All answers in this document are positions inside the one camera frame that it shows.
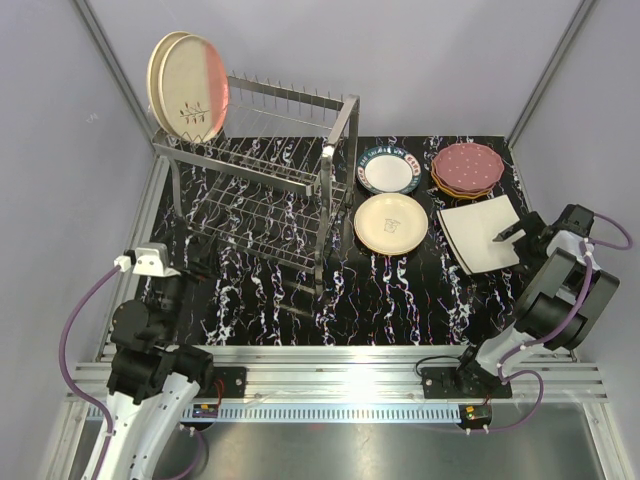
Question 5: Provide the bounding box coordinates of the cream square plate black rim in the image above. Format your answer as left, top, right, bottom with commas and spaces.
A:
441, 219, 519, 275

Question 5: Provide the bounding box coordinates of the pink dotted plate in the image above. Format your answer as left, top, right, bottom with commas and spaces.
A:
432, 142, 504, 193
431, 172, 491, 199

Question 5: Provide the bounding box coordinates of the pink dotted plate front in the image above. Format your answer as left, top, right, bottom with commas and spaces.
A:
431, 172, 491, 199

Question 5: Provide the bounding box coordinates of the orange dotted plate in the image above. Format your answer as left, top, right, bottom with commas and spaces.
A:
437, 184, 487, 200

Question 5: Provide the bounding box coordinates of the white round plate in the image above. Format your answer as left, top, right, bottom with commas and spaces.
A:
353, 193, 429, 256

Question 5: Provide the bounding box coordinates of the white plate teal rim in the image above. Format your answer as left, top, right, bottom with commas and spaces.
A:
356, 146, 422, 194

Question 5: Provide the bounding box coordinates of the cream pink round plate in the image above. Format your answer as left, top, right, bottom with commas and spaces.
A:
158, 34, 230, 143

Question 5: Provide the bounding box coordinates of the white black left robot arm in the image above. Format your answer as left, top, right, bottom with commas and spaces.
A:
83, 239, 225, 479

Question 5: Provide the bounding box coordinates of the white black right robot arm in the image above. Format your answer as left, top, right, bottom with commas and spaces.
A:
452, 204, 620, 397

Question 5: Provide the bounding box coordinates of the stainless steel dish rack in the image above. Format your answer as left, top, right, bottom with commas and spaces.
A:
153, 74, 360, 295

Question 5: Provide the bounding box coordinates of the cream round plate rear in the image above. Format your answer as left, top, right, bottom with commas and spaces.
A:
146, 31, 188, 135

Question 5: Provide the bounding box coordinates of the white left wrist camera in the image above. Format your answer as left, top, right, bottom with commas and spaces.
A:
113, 242, 181, 278

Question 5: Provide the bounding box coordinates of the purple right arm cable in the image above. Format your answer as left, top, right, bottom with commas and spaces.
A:
497, 212, 632, 436

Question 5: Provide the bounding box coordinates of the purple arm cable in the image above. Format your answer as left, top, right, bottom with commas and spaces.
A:
497, 212, 632, 436
59, 259, 209, 479

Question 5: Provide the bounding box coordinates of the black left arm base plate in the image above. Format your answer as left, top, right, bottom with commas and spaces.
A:
197, 366, 248, 399

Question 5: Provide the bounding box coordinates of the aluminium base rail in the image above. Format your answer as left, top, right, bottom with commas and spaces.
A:
64, 344, 609, 401

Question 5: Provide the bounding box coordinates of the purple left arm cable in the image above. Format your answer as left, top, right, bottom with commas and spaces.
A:
59, 259, 209, 479

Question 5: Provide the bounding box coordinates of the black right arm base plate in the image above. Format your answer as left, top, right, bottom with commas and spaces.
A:
419, 367, 513, 399

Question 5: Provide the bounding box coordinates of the slotted cable duct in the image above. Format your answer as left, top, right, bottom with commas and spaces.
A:
181, 403, 461, 424

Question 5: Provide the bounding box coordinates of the aluminium frame post right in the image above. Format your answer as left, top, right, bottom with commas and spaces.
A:
507, 0, 599, 148

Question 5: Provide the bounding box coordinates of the aluminium frame post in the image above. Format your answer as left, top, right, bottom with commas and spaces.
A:
507, 0, 599, 148
71, 0, 154, 140

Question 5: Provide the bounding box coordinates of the aluminium frame post left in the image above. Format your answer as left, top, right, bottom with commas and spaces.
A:
71, 0, 154, 140

